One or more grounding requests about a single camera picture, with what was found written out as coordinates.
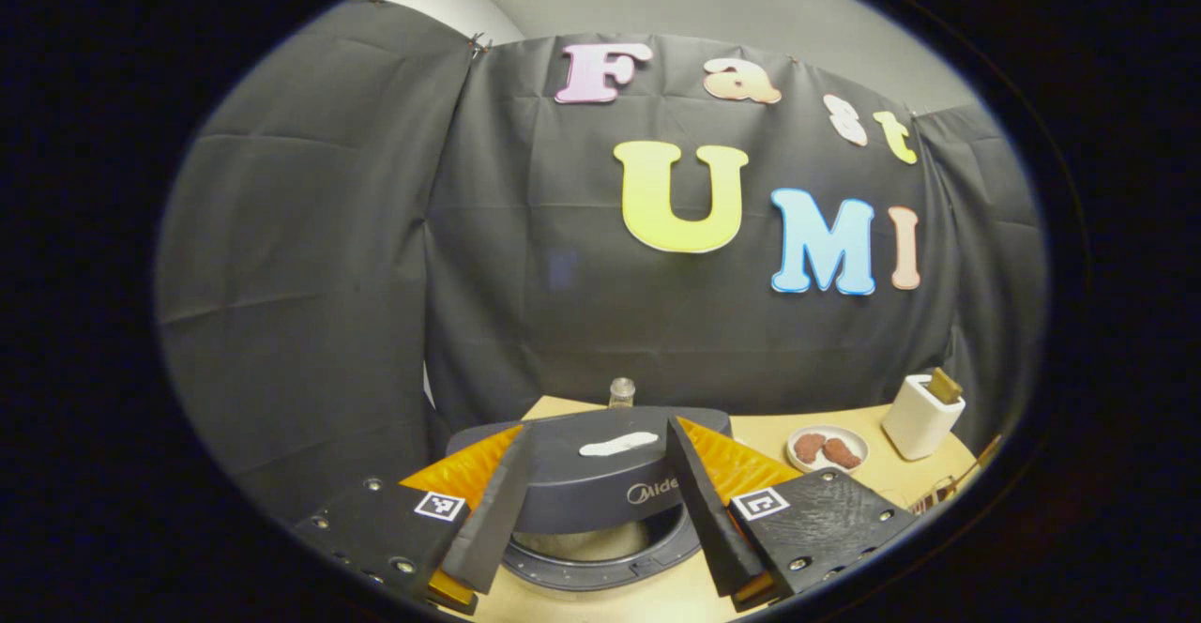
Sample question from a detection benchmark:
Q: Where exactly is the small white plate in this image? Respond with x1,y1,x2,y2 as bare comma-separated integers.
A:
785,424,870,474

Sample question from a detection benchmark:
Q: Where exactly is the dark grey rice cooker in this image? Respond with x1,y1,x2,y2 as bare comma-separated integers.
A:
446,405,733,592

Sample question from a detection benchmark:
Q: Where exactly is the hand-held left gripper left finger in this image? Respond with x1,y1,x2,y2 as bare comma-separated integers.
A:
293,423,538,616

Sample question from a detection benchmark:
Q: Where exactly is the black backdrop cloth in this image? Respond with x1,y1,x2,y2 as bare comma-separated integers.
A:
155,0,1050,525

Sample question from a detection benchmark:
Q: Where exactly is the white toaster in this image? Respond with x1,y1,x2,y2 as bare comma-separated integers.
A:
881,374,966,462

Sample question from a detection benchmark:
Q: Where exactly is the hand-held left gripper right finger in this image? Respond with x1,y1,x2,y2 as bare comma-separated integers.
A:
664,417,919,613

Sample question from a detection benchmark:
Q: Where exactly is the brown wooden spoon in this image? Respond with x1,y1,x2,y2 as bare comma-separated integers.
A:
948,433,1003,493

